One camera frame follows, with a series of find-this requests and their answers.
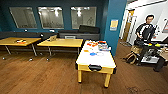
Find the blue ping pong paddle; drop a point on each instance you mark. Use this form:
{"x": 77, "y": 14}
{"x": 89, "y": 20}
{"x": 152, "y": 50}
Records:
{"x": 92, "y": 54}

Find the wooden table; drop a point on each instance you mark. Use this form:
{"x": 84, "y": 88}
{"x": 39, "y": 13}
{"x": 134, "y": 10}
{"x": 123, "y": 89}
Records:
{"x": 66, "y": 42}
{"x": 10, "y": 41}

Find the yellow game table white top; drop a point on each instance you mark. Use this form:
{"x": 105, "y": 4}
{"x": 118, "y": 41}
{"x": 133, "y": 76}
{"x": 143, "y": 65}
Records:
{"x": 96, "y": 61}

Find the blue game box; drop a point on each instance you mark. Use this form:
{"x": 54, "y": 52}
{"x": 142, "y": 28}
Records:
{"x": 104, "y": 47}

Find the brown wooden door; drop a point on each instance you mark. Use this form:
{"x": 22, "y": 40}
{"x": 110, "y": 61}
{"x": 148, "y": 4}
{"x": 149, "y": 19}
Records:
{"x": 126, "y": 26}

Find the brown backpack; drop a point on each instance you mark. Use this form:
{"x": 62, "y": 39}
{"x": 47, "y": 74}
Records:
{"x": 131, "y": 58}

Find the person in dark top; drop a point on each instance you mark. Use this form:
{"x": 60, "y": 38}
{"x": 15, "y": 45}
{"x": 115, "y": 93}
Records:
{"x": 146, "y": 31}

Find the small red orange toy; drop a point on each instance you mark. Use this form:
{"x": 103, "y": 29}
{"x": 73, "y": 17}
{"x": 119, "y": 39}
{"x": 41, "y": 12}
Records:
{"x": 20, "y": 41}

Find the black wheeled cart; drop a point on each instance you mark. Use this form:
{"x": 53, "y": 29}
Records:
{"x": 150, "y": 55}

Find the dark glass wall window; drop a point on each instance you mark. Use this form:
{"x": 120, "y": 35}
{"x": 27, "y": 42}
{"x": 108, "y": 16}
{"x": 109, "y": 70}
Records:
{"x": 50, "y": 17}
{"x": 23, "y": 17}
{"x": 83, "y": 17}

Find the yellow wall sign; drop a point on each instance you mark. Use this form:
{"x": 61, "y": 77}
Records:
{"x": 114, "y": 25}

